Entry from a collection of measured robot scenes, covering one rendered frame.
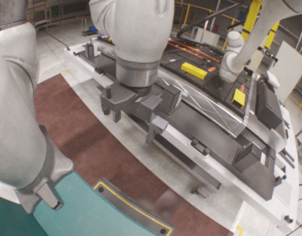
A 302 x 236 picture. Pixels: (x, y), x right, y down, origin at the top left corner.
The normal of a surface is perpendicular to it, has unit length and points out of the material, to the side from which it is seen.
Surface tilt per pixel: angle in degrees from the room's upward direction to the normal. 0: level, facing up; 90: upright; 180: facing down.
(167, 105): 90
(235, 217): 0
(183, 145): 90
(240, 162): 90
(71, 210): 0
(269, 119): 90
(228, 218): 0
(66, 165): 12
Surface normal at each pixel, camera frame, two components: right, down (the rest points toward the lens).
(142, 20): 0.06, 0.69
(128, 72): -0.29, 0.68
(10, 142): 0.96, 0.26
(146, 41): 0.22, 0.80
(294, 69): -0.67, 0.47
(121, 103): 0.56, 0.66
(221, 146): 0.15, -0.67
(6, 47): 0.75, 0.40
